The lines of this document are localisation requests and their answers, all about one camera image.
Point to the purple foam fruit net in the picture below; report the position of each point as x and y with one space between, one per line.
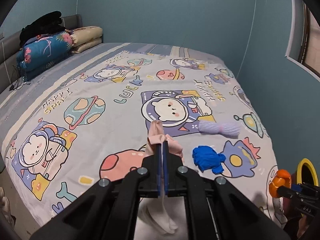
226 129

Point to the grey bed headboard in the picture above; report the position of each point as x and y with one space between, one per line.
10 47

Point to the orange peel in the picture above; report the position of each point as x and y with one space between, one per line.
282 178

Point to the yellow rimmed trash bin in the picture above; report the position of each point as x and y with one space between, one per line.
306 173

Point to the cartoon space bed sheet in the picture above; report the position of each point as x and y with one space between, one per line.
88 118

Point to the dark framed window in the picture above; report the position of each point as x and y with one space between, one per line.
303 45

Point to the blue rubber glove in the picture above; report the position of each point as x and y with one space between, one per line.
206 158

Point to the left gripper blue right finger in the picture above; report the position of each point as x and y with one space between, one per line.
215 209

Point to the black clothing pile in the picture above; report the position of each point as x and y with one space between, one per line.
49 23

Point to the pink cloth rag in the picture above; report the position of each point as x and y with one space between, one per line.
152 211

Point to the person right hand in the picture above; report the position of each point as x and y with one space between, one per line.
303 228

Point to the blue floral folded quilt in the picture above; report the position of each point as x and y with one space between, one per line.
41 53

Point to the beige folded pillow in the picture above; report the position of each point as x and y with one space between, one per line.
85 38

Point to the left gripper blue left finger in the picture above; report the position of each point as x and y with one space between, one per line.
108 209

